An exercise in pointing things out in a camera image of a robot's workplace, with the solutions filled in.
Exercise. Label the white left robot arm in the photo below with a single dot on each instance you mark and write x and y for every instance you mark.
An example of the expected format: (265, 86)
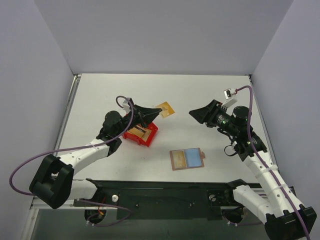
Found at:
(54, 181)

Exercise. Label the red plastic bin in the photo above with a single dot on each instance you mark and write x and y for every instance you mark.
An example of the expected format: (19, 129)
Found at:
(139, 141)

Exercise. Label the gold card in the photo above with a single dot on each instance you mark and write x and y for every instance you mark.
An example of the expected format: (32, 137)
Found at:
(179, 160)
(140, 132)

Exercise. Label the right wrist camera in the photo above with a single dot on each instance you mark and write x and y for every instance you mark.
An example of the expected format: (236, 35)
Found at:
(230, 97)

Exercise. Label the tan leather card holder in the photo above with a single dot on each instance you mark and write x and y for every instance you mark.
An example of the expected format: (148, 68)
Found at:
(194, 158)

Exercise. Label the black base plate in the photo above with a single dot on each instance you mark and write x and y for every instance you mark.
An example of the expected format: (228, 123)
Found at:
(149, 200)

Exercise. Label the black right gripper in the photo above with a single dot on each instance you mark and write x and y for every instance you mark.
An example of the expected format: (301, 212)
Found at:
(211, 114)

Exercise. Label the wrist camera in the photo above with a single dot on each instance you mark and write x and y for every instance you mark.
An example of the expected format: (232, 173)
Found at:
(126, 105)
(230, 97)

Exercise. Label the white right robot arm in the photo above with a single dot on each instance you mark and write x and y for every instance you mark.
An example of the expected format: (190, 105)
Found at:
(283, 215)

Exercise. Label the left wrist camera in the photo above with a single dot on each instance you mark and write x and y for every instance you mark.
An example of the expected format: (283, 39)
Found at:
(126, 105)

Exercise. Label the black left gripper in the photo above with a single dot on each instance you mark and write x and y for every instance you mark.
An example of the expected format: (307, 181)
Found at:
(137, 114)

